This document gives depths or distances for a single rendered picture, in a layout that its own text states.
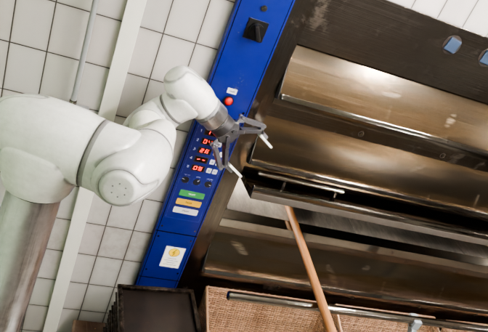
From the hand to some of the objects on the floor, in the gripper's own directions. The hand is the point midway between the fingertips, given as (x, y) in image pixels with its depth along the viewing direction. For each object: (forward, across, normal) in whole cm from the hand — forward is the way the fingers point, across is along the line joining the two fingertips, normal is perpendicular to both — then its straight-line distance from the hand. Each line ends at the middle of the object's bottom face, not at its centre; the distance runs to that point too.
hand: (253, 158), depth 165 cm
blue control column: (+86, +102, -127) cm, 184 cm away
